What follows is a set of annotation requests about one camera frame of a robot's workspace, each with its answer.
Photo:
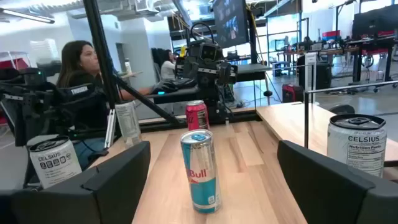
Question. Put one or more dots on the red black case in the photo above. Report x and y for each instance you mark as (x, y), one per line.
(290, 93)

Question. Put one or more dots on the black background workbench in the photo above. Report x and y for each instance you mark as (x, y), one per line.
(373, 21)

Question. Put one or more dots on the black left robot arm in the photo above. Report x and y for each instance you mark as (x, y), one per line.
(214, 102)

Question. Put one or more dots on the red Coca-Cola can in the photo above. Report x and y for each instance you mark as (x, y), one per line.
(196, 116)

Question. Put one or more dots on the person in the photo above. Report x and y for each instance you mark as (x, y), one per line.
(168, 67)
(79, 67)

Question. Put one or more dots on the long ceiling light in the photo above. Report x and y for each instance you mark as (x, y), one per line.
(28, 15)

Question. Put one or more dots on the blue silver Red Bull can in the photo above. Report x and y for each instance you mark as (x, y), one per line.
(202, 186)

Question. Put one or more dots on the black cabinet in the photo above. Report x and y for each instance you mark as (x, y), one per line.
(323, 76)

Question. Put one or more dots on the large black wall screen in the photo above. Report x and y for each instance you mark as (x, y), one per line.
(231, 25)

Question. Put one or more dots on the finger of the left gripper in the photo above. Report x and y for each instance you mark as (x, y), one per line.
(227, 74)
(191, 67)

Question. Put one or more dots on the black side table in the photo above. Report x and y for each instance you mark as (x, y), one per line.
(253, 71)

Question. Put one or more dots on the white upright sign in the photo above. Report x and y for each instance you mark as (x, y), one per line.
(310, 74)

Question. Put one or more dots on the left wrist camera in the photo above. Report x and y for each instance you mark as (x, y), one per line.
(209, 52)

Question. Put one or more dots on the wooden shelf black metal frame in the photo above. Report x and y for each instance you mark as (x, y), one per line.
(289, 124)

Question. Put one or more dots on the Celsius can blue palm print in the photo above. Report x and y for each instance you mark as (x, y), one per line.
(357, 149)

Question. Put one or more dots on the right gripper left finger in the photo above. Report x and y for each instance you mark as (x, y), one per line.
(93, 202)

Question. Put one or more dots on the black aluminium rig frame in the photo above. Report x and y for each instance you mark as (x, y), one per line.
(99, 46)

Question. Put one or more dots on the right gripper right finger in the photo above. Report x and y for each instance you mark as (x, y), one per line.
(326, 193)

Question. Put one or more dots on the Celsius can pineapple print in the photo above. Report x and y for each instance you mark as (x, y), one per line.
(54, 165)

